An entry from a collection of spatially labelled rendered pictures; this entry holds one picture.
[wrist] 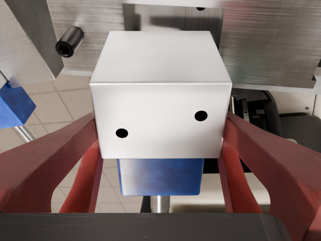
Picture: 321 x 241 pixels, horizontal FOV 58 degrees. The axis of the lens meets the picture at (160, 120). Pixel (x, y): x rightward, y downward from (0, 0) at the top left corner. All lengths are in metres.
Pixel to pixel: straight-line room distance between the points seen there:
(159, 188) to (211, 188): 0.32
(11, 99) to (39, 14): 0.08
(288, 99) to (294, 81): 0.82
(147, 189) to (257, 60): 0.09
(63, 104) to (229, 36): 1.41
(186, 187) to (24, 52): 0.17
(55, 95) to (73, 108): 0.11
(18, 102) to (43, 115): 1.38
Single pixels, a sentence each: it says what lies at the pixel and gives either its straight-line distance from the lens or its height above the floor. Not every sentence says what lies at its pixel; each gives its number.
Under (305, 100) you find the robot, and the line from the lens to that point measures 1.02.
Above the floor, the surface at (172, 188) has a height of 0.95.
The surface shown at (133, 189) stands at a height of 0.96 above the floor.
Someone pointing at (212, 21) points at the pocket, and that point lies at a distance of 0.19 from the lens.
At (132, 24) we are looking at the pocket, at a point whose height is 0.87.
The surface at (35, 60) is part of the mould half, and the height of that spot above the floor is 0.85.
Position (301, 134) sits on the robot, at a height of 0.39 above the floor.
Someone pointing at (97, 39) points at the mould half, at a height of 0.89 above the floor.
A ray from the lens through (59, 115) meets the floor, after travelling 1.61.
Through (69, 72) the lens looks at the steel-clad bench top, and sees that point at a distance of 0.32.
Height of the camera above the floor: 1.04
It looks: 46 degrees down
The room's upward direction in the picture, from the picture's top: 169 degrees counter-clockwise
